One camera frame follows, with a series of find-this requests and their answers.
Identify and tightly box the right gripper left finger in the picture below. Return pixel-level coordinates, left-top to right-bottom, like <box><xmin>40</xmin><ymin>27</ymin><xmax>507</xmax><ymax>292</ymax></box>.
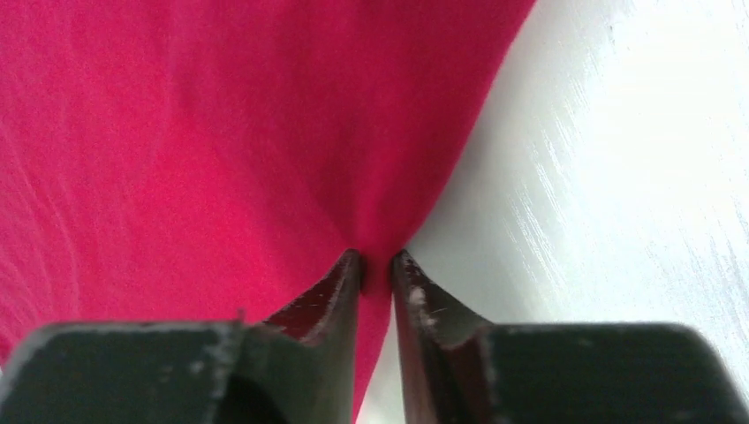
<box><xmin>1</xmin><ymin>250</ymin><xmax>361</xmax><ymax>423</ymax></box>

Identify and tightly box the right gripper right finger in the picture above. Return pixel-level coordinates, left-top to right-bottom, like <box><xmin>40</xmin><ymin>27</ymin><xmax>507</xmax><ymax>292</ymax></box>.
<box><xmin>391</xmin><ymin>251</ymin><xmax>748</xmax><ymax>423</ymax></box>

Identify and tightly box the red t shirt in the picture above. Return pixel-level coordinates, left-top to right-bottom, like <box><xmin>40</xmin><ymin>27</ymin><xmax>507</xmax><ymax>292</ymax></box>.
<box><xmin>1</xmin><ymin>1</ymin><xmax>533</xmax><ymax>412</ymax></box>

